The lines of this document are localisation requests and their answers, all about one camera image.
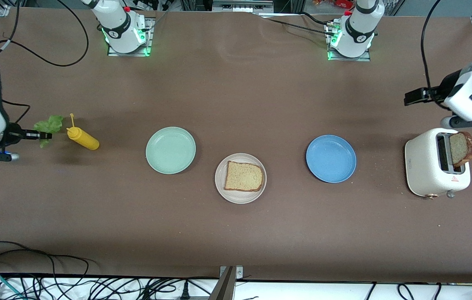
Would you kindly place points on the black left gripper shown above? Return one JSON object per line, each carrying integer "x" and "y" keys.
{"x": 436, "y": 93}

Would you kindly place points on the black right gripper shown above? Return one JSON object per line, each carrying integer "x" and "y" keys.
{"x": 14, "y": 134}

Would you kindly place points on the green lettuce leaf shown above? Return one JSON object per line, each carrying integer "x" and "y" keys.
{"x": 52, "y": 123}

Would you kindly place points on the yellow mustard squeeze bottle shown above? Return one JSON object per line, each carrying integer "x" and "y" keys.
{"x": 83, "y": 140}

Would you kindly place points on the brown bread slice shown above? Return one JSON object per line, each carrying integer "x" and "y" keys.
{"x": 242, "y": 177}
{"x": 460, "y": 148}

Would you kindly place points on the blue plate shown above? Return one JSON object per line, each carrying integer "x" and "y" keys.
{"x": 331, "y": 158}

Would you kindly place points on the light green plate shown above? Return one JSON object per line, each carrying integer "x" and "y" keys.
{"x": 171, "y": 150}

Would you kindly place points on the beige plate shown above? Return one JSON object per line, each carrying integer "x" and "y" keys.
{"x": 236, "y": 198}

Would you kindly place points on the white toaster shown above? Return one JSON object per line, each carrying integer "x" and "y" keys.
{"x": 423, "y": 166}

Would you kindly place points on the red snack packaging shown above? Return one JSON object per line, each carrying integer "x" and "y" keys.
{"x": 335, "y": 3}

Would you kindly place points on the grey metal box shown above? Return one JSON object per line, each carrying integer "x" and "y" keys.
{"x": 242, "y": 5}

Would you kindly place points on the brown table cover sheet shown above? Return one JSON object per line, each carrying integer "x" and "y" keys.
{"x": 260, "y": 233}

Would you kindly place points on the black power plug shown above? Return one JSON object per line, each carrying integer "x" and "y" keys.
{"x": 184, "y": 291}

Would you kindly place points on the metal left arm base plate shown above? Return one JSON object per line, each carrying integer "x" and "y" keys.
{"x": 350, "y": 58}

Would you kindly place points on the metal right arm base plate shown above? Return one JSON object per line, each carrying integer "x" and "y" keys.
{"x": 129, "y": 53}

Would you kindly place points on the grey metal bracket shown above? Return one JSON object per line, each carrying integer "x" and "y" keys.
{"x": 225, "y": 287}

